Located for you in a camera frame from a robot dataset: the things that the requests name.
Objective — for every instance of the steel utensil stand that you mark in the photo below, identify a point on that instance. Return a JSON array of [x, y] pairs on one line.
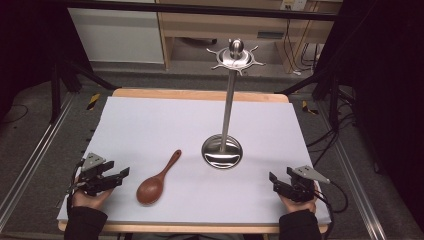
[[227, 110]]

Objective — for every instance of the white cabinet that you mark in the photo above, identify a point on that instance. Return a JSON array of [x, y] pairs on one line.
[[116, 36]]

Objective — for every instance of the person's right hand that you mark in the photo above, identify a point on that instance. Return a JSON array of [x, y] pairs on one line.
[[300, 205]]

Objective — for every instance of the brown wooden spoon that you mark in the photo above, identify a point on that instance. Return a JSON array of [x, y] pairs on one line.
[[151, 189]]

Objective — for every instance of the light wooden desk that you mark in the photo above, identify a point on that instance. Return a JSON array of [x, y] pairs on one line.
[[213, 25]]

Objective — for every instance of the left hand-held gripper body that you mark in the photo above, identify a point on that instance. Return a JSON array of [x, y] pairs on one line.
[[94, 181]]

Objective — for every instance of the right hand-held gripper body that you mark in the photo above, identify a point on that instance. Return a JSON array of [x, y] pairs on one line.
[[302, 186]]

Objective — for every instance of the black horizontal frame bar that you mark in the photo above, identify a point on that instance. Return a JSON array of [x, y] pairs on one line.
[[200, 9]]

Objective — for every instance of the yellow black tape marker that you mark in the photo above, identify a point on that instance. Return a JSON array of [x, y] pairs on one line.
[[309, 108], [93, 101]]

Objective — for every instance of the person's left hand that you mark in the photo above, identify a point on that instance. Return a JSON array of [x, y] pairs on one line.
[[90, 199]]

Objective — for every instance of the metal floor rail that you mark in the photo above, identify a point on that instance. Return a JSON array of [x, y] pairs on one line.
[[36, 150], [356, 186]]

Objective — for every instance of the black curtain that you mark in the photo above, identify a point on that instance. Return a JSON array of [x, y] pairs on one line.
[[30, 40], [386, 83]]

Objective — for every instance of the white wall socket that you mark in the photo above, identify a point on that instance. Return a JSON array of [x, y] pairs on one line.
[[293, 4]]

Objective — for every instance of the white table mat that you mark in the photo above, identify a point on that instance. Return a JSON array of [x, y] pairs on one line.
[[186, 126]]

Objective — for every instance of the black metal stand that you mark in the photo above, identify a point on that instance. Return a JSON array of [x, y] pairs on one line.
[[328, 90], [63, 80]]

